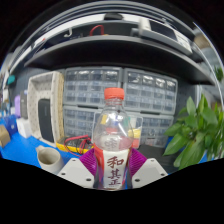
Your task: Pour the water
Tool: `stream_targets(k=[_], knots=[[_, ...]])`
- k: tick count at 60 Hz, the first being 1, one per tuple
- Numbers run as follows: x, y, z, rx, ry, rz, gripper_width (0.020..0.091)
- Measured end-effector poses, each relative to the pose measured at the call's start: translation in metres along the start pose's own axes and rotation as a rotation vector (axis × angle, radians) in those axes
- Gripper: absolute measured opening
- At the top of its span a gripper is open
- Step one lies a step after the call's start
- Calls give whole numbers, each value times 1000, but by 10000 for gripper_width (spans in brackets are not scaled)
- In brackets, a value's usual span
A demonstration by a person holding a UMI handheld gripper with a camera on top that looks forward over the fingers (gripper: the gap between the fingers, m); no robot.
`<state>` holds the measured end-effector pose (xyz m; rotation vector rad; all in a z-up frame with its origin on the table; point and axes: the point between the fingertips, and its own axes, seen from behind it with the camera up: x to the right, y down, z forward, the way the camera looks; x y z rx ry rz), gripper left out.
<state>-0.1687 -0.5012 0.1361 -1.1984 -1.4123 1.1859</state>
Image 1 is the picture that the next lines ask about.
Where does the white oscilloscope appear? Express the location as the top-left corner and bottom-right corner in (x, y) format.
(138, 18), (194, 56)

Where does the black rectangular speaker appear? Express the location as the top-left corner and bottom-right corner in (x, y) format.
(37, 98), (56, 144)

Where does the flat black case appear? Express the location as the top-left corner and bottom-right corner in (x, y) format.
(138, 143), (178, 166)

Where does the clear red-capped drink bottle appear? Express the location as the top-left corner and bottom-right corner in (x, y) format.
(92, 87), (135, 192)

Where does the beige perforated tray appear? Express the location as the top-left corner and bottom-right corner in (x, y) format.
(27, 70), (66, 148)

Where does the potted green leafy plant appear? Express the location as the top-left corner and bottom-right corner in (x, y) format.
(163, 94), (224, 171)

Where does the blue box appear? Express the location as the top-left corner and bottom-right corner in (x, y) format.
(4, 114), (18, 136)

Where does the yellow multimeter with red leads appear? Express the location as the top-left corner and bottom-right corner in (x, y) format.
(55, 134), (95, 158)

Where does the white ceramic mug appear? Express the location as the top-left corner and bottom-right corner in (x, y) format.
(35, 144), (65, 175)

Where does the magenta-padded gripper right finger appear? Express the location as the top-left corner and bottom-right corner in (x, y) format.
(128, 147), (169, 189)

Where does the white shelf unit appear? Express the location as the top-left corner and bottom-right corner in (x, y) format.
(194, 29), (224, 101)

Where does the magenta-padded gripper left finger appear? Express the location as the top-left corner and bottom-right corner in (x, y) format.
(57, 147), (99, 189)

